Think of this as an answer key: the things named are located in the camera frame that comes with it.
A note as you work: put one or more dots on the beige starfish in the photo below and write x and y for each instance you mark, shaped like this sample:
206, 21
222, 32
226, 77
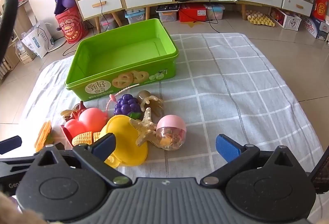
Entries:
146, 126

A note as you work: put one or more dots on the pink toy pig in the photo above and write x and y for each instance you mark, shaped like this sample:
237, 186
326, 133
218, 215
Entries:
90, 121

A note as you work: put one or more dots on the yellow toy corn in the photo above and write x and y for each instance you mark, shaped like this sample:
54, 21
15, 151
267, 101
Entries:
83, 139

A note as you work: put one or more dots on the red cardboard box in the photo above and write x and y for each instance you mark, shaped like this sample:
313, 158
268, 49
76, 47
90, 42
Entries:
192, 13

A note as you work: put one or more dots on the pink capsule ball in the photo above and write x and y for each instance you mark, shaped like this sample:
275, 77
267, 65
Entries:
171, 134

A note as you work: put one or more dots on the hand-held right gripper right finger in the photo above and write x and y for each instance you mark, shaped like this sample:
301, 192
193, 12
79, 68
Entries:
227, 148

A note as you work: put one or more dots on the wooden side shelf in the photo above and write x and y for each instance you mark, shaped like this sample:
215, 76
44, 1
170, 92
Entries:
12, 41

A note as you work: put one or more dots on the clear storage box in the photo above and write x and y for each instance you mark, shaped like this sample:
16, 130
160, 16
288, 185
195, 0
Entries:
108, 23

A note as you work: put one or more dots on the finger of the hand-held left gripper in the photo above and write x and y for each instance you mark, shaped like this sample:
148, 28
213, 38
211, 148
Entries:
10, 144

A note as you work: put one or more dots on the green plastic bin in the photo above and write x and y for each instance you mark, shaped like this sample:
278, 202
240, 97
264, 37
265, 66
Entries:
123, 59

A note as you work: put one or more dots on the person's left forearm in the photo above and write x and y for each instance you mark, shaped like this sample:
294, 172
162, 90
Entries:
9, 209

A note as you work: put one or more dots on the brown toy octopus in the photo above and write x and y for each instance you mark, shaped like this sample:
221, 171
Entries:
151, 101

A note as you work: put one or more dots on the white shopping bag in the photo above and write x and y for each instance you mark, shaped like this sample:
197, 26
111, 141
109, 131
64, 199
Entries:
37, 38

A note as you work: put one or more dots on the clear box with orange latch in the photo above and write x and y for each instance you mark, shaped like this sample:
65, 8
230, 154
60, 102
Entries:
167, 14

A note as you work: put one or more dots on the clear box with pink contents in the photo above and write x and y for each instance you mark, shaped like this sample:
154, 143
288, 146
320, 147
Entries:
215, 12

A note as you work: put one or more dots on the dark red toy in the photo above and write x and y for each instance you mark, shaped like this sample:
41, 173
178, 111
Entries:
73, 112

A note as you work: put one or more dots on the white printed carton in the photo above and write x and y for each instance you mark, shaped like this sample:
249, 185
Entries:
286, 19

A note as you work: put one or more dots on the grey checkered blanket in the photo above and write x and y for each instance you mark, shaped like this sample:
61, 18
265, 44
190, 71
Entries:
231, 90

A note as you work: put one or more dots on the orange ridged toy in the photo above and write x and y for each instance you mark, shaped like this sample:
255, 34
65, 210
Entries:
42, 136

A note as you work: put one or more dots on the white and blue carton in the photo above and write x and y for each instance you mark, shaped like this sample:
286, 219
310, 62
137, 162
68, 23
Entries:
314, 28

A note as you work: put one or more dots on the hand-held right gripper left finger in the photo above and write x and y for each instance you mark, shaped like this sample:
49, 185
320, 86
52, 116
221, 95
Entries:
105, 146

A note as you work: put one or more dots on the red gift bag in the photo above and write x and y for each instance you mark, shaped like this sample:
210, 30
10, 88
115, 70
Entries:
321, 6

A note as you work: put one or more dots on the clear box with blue lid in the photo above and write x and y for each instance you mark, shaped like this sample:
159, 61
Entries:
135, 16

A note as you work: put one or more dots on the yellow egg tray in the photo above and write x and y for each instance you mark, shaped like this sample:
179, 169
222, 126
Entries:
259, 18

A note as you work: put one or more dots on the red printed bucket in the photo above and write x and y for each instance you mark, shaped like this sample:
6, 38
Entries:
72, 25

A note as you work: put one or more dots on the purple toy grapes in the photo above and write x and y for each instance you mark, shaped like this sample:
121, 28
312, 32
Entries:
127, 105

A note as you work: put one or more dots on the red plastic toy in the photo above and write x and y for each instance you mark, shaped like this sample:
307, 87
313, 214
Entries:
66, 136

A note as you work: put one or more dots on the yellow toy pot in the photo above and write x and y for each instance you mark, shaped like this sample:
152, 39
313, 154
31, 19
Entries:
128, 154

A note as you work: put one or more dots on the round white fan base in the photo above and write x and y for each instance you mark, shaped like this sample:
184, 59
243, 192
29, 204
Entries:
57, 46

